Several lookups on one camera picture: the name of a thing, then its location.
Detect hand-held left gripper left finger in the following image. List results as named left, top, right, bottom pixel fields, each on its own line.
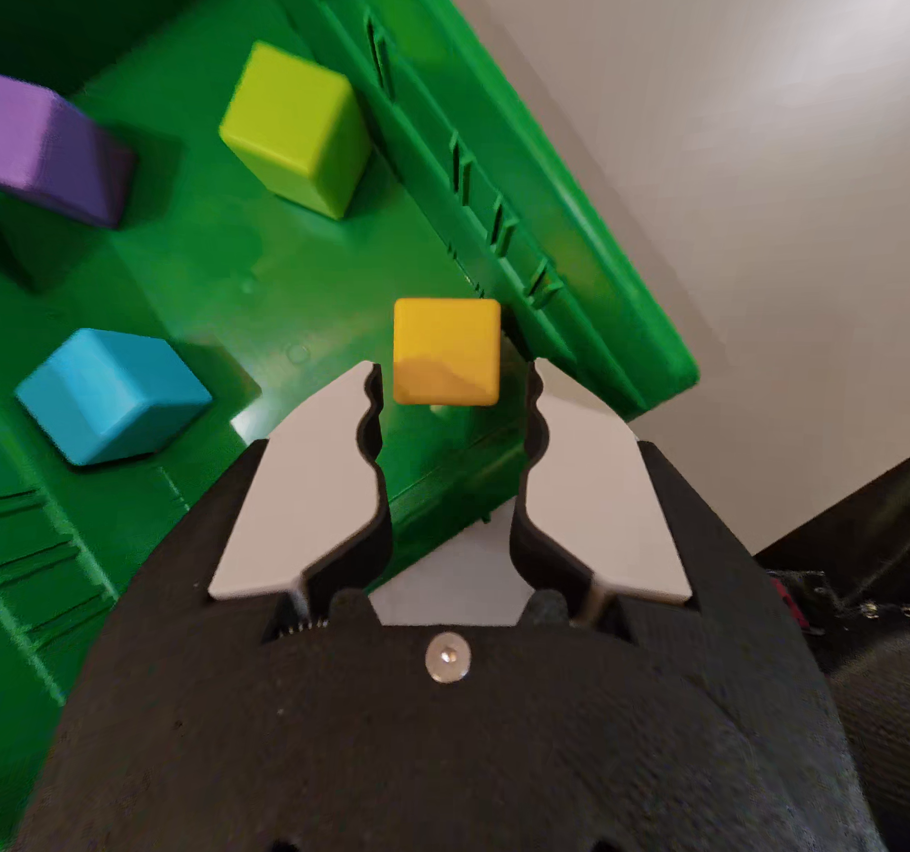
left=208, top=362, right=393, bottom=618

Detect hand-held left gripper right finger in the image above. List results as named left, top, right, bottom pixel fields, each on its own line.
left=510, top=358, right=692, bottom=625

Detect yellow cube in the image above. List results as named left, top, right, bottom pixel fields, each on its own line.
left=392, top=298, right=502, bottom=407

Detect blue cube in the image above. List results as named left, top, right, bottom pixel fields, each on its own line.
left=14, top=328, right=214, bottom=467

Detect green plastic bin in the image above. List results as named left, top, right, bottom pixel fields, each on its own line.
left=0, top=0, right=701, bottom=817

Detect lime green cube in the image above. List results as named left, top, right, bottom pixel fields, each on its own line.
left=219, top=42, right=373, bottom=220

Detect purple cube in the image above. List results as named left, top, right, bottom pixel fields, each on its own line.
left=0, top=76, right=136, bottom=229

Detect grey desk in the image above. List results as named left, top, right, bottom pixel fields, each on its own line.
left=370, top=0, right=910, bottom=627

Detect person's black clothed legs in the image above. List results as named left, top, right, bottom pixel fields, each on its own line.
left=754, top=457, right=910, bottom=852

